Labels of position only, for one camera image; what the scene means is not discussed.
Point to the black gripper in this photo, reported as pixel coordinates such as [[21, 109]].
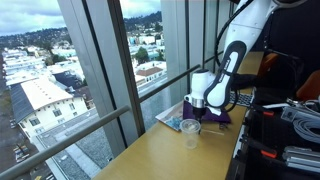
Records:
[[199, 113]]

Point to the clear plastic straw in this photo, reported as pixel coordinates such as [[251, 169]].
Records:
[[213, 132]]

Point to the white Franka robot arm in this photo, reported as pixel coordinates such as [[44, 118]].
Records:
[[240, 30]]

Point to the clear plastic cup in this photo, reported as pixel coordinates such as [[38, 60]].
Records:
[[190, 136]]

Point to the purple cloth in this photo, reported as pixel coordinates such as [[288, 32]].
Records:
[[187, 113]]

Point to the metal binder clip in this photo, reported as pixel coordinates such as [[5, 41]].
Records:
[[223, 126]]

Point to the printed paper magazine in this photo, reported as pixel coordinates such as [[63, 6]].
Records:
[[170, 118]]

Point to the grey metal handrail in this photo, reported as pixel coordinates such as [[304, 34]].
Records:
[[166, 84], [66, 141]]

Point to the white keyboard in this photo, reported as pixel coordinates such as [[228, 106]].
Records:
[[245, 99]]

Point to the black cloth bag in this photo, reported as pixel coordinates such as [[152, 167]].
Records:
[[245, 81]]

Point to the black perforated breadboard table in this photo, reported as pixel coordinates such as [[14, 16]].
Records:
[[266, 133]]

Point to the small grey box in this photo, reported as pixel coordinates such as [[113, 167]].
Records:
[[289, 114]]

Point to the orange chair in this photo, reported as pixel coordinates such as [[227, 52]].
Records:
[[268, 65], [311, 88]]

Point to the black laptop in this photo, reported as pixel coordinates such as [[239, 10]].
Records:
[[283, 80]]

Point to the aluminium extrusion bar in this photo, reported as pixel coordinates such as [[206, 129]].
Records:
[[301, 156]]

